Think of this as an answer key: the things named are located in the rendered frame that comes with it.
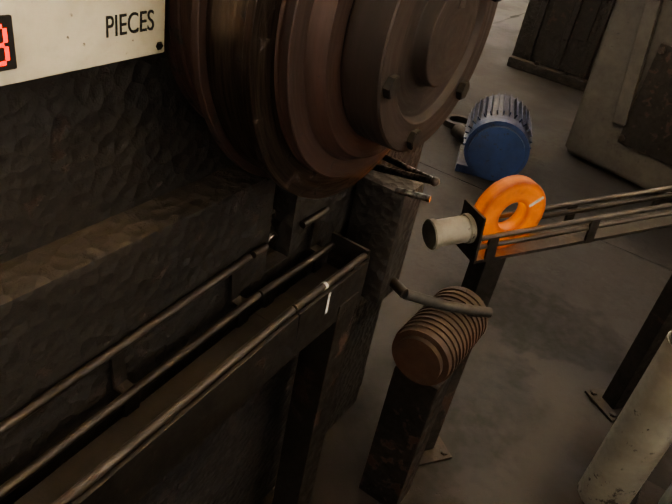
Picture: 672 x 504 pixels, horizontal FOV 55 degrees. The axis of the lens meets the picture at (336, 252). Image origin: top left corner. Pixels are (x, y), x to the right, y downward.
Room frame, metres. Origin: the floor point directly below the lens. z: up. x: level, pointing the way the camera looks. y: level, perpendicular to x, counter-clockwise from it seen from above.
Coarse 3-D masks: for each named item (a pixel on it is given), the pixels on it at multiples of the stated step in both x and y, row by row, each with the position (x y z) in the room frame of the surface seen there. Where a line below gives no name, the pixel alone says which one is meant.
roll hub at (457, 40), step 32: (384, 0) 0.63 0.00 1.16; (416, 0) 0.65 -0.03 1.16; (448, 0) 0.70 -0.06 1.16; (480, 0) 0.83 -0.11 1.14; (352, 32) 0.63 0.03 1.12; (384, 32) 0.62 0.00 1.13; (416, 32) 0.69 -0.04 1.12; (448, 32) 0.72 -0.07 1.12; (480, 32) 0.83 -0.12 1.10; (352, 64) 0.63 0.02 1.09; (384, 64) 0.62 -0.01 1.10; (416, 64) 0.69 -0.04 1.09; (448, 64) 0.74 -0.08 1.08; (352, 96) 0.64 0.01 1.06; (416, 96) 0.73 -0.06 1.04; (448, 96) 0.79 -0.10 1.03; (384, 128) 0.65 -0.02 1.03; (416, 128) 0.72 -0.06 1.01
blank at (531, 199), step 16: (512, 176) 1.15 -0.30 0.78; (496, 192) 1.11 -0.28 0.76; (512, 192) 1.12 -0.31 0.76; (528, 192) 1.14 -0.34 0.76; (480, 208) 1.11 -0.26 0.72; (496, 208) 1.11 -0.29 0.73; (528, 208) 1.15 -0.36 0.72; (544, 208) 1.17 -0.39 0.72; (496, 224) 1.12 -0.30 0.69; (512, 224) 1.15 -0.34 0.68; (528, 224) 1.16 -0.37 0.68
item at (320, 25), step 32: (288, 0) 0.60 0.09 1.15; (320, 0) 0.62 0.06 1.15; (352, 0) 0.64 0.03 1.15; (288, 32) 0.60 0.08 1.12; (320, 32) 0.62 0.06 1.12; (288, 64) 0.60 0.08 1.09; (320, 64) 0.62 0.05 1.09; (288, 96) 0.60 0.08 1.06; (320, 96) 0.62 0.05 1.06; (288, 128) 0.62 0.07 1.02; (320, 128) 0.64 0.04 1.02; (352, 128) 0.68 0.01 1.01; (320, 160) 0.67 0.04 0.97; (352, 160) 0.74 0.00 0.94
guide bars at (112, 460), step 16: (336, 272) 0.82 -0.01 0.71; (320, 288) 0.77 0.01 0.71; (304, 304) 0.73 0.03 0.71; (256, 336) 0.64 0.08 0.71; (240, 352) 0.61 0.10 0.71; (224, 368) 0.58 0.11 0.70; (208, 384) 0.55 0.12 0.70; (176, 400) 0.52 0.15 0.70; (192, 400) 0.54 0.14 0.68; (160, 416) 0.49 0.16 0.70; (144, 432) 0.47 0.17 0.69; (128, 448) 0.45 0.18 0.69; (112, 464) 0.43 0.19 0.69; (80, 480) 0.40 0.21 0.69; (96, 480) 0.41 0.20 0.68; (64, 496) 0.38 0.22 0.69; (80, 496) 0.39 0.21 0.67
